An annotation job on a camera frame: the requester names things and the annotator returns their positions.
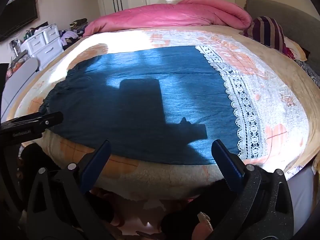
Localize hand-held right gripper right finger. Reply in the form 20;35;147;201
210;139;295;240

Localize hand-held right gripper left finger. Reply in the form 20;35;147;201
25;140;112;240

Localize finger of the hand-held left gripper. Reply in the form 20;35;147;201
0;111;64;131

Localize blue lace-trimmed pants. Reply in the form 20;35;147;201
39;45;268;165

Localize grey oval board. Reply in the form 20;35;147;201
0;57;40;120

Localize glittery beige ornament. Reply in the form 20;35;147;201
197;212;213;231

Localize printed fleece blanket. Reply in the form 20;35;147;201
14;26;320;200

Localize white drawer unit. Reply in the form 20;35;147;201
20;24;64;70

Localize metal flask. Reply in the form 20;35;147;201
10;39;22;56

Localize lavender bed sheet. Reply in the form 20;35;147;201
287;164;316;232

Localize pile of clothes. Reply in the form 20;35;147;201
59;17;88;48

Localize black television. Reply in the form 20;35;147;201
0;0;38;42

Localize floral pillow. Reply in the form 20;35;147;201
284;36;307;61

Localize striped pillow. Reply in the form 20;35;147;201
244;16;288;55

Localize grey headboard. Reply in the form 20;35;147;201
244;0;320;63

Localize pink duvet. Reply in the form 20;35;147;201
82;0;252;37

